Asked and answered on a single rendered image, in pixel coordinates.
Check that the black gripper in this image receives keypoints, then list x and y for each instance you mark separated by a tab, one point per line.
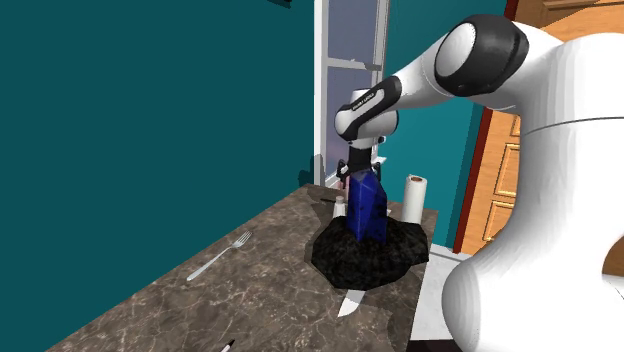
360	158

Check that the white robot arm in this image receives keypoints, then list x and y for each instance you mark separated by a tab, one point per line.
551	195

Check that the white salt shaker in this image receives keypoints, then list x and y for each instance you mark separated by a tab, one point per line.
339	208

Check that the white paper towel roll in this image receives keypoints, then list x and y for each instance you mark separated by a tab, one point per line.
414	200

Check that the black rough bowl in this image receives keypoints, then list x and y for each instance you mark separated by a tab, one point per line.
360	263

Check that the white knife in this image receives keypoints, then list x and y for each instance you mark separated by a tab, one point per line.
352	302

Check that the orange wooden door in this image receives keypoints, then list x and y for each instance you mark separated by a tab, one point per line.
497	166

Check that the white framed window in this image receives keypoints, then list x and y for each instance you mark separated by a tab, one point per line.
351	29

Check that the silver fork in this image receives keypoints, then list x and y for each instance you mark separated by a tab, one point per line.
219	256

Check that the black and white pen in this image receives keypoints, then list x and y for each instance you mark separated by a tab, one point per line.
227	346

